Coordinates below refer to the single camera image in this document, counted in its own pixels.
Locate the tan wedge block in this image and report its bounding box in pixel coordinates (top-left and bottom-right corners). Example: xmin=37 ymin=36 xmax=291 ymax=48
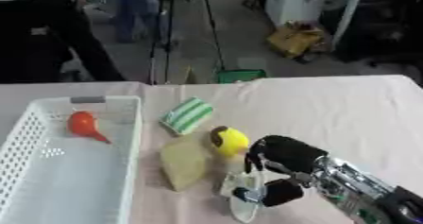
xmin=159 ymin=135 xmax=213 ymax=193

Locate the clear plastic bottle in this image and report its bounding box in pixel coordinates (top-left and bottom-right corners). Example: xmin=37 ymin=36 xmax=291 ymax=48
xmin=219 ymin=163 xmax=268 ymax=224

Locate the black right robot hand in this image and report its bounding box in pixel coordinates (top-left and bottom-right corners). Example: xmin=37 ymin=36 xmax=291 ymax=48
xmin=231 ymin=134 xmax=330 ymax=208

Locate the black tripod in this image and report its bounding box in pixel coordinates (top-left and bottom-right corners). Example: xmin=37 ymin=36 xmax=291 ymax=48
xmin=146 ymin=0 xmax=228 ymax=85

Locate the white plastic basket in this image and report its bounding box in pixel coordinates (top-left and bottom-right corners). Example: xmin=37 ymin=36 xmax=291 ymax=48
xmin=0 ymin=95 xmax=144 ymax=224

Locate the tan cardboard box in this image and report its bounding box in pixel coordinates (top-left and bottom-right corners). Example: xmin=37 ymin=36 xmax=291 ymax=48
xmin=265 ymin=21 xmax=328 ymax=60

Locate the yellow round toy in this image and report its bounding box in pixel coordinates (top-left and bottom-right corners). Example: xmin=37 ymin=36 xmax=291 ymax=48
xmin=208 ymin=126 xmax=251 ymax=158

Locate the green white striped sponge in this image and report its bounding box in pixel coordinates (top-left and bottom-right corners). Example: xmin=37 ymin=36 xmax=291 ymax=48
xmin=159 ymin=96 xmax=215 ymax=136

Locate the person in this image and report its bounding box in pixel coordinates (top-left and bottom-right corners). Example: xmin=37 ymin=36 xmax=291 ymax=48
xmin=0 ymin=0 xmax=127 ymax=84
xmin=106 ymin=0 xmax=167 ymax=44

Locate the green box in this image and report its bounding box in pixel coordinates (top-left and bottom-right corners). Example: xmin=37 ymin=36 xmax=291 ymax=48
xmin=214 ymin=69 xmax=268 ymax=84

